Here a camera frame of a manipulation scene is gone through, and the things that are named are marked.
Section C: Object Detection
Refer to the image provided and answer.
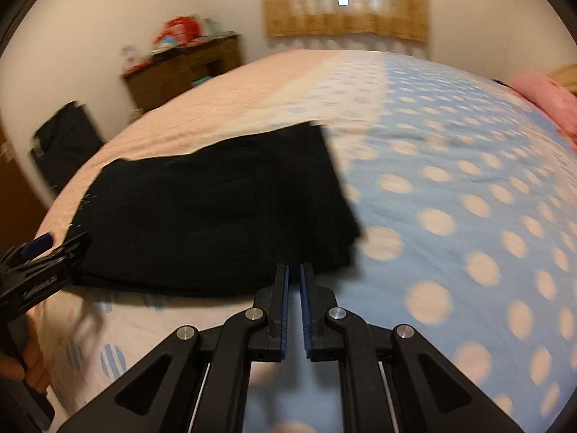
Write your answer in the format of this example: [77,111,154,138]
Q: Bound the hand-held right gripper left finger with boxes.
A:
[56,262,290,433]

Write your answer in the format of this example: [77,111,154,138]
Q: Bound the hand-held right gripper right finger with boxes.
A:
[300,262,526,433]

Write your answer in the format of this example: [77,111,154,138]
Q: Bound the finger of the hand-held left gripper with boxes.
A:
[52,232,93,265]
[20,232,54,259]

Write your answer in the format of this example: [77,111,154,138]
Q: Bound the pink pillow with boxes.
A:
[509,71,577,152]

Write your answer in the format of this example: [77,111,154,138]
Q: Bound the person's left hand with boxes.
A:
[0,320,48,393]

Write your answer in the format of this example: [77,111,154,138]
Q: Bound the red bag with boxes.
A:
[155,16,201,48]

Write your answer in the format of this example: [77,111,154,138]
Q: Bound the black pants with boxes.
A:
[67,121,364,298]

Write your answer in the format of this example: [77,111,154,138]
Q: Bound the beige patterned curtain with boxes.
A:
[260,0,429,43]

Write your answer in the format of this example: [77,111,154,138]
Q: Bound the polka-dot bed sheet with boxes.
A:
[27,49,577,433]

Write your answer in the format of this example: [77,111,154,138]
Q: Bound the brown wooden dresser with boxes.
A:
[122,32,244,113]

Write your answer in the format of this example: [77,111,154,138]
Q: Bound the black bag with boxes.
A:
[29,101,106,194]

